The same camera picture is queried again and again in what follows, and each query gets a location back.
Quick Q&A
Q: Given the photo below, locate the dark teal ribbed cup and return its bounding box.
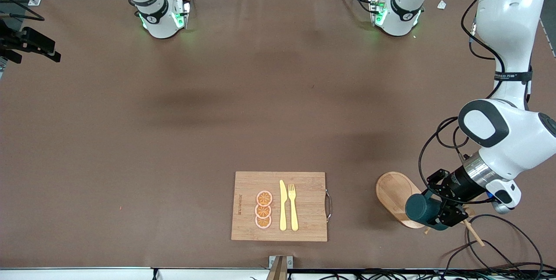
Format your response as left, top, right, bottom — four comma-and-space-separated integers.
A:
405, 193, 449, 231

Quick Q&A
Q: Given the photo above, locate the wooden mug tree stand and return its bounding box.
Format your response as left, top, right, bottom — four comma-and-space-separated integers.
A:
376, 171, 485, 247

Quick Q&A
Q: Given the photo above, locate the yellow plastic fork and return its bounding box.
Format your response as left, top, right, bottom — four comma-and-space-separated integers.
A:
288, 184, 299, 232

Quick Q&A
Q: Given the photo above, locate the yellow plastic knife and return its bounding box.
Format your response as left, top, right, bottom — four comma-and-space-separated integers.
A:
279, 180, 288, 231

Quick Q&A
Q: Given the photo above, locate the brown table cover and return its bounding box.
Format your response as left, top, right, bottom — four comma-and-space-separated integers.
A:
0, 0, 556, 270

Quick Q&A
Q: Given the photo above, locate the black looped cable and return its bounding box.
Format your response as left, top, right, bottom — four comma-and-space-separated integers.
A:
442, 240, 536, 279
466, 214, 544, 279

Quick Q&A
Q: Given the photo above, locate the black left arm wrist cable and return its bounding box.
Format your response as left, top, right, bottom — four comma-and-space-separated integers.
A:
418, 0, 533, 206

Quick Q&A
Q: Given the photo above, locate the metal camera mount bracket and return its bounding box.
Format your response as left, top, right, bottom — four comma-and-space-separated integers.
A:
266, 255, 294, 280

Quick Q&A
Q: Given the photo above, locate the bamboo cutting board with handle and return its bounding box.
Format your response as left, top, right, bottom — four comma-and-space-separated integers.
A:
231, 171, 333, 242

